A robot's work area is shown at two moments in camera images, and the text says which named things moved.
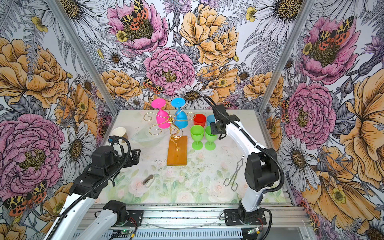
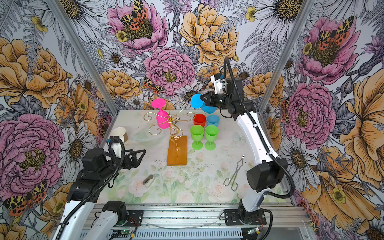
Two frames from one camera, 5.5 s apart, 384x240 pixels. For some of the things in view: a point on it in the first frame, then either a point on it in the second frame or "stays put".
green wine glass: [210, 145] stays put
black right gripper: [213, 129] → [211, 98]
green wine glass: [197, 132] stays put
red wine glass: [199, 119] stays put
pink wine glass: [162, 119] stays put
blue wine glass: [180, 117] → [197, 102]
